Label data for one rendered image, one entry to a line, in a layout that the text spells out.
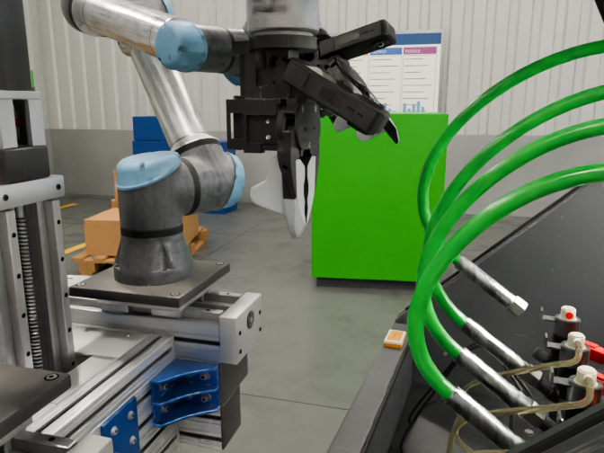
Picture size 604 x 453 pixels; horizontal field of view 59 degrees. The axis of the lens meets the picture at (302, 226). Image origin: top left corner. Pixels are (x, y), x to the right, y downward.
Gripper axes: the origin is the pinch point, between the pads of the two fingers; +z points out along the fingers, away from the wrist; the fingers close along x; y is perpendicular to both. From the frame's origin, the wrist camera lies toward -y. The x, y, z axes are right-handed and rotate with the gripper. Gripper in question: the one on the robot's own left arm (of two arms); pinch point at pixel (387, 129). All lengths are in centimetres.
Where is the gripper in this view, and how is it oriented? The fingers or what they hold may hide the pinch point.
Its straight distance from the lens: 82.0
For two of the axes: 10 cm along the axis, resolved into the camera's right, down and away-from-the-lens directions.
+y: -6.9, 6.0, 4.0
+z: 5.0, 8.0, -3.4
